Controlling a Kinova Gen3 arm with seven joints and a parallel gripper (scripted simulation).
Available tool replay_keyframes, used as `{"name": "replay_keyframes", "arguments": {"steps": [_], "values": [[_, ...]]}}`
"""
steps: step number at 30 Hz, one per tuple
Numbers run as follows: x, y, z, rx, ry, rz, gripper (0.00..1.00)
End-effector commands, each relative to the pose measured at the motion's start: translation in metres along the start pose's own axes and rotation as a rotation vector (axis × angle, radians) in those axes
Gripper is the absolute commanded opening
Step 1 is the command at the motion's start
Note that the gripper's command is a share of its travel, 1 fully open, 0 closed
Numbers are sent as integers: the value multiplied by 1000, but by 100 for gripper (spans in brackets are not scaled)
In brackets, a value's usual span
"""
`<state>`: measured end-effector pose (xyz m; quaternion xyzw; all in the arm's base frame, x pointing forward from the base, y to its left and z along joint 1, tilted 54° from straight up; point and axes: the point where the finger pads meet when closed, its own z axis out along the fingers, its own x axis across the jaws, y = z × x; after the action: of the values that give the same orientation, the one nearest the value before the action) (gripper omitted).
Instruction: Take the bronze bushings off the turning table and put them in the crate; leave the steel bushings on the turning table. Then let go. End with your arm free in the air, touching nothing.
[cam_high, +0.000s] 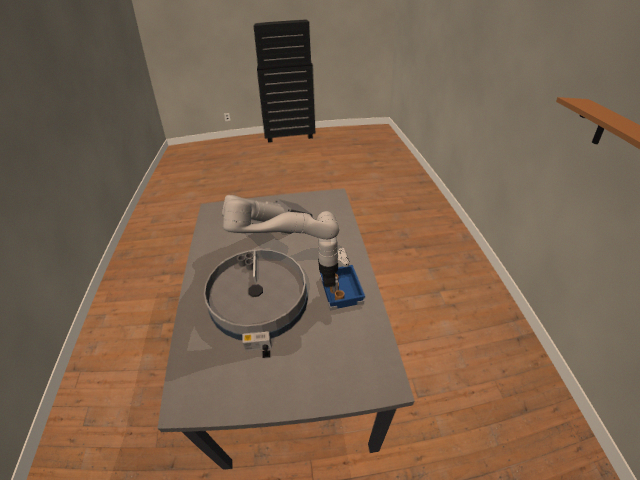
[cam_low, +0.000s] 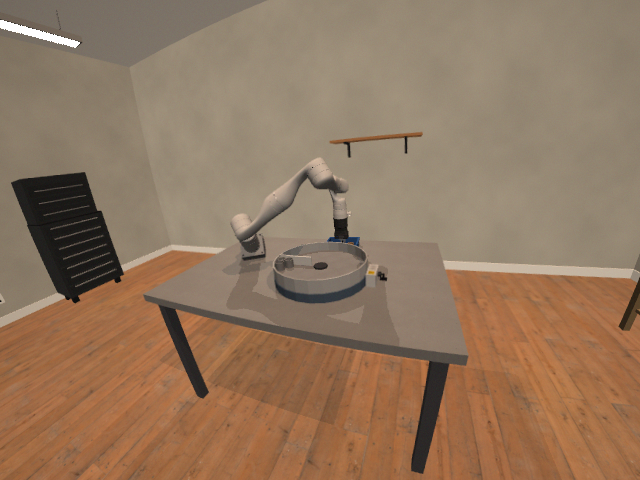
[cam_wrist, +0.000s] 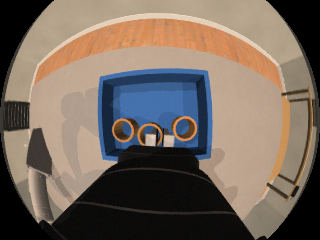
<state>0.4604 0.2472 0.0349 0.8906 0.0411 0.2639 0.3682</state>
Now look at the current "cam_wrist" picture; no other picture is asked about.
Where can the blue plastic tray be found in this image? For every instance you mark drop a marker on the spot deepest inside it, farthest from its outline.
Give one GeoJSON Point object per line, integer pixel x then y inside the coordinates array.
{"type": "Point", "coordinates": [155, 95]}

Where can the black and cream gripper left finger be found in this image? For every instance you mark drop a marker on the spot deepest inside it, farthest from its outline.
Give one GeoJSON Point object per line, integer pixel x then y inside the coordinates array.
{"type": "Point", "coordinates": [152, 138]}

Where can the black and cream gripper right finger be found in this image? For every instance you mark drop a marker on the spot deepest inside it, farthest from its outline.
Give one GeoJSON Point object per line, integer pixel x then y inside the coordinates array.
{"type": "Point", "coordinates": [167, 138]}

